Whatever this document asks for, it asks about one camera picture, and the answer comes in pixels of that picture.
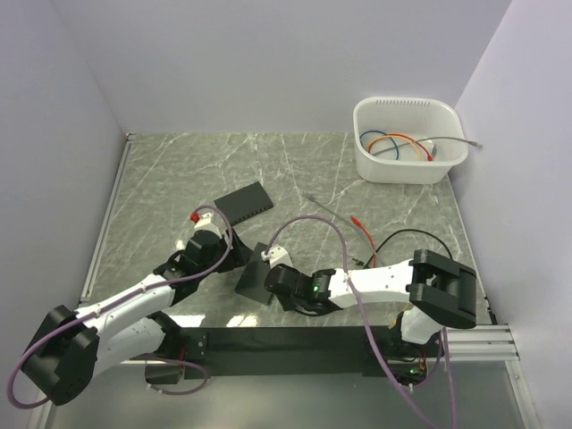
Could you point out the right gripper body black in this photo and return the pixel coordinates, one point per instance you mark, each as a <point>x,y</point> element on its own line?
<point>292,303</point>

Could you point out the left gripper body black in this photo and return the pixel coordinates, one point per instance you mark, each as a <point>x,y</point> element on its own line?
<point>236,258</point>

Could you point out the black network switch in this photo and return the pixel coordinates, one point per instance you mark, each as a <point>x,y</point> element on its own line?
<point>244,203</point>
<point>251,284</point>

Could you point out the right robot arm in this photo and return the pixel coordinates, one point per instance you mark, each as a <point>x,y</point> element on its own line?
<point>440,291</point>

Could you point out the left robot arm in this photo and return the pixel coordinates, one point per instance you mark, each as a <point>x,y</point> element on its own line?
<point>71,347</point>

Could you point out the black base beam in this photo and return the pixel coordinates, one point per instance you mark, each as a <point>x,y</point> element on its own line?
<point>273,350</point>

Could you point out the white plastic bin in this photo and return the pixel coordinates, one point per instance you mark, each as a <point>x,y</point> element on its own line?
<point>407,140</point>

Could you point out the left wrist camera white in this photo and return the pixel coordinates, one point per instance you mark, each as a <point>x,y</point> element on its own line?
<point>205,222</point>

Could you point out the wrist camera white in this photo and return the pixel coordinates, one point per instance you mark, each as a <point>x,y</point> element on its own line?
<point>276,255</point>
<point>205,222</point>

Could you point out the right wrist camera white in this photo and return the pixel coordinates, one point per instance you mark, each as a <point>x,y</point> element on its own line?
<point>276,255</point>

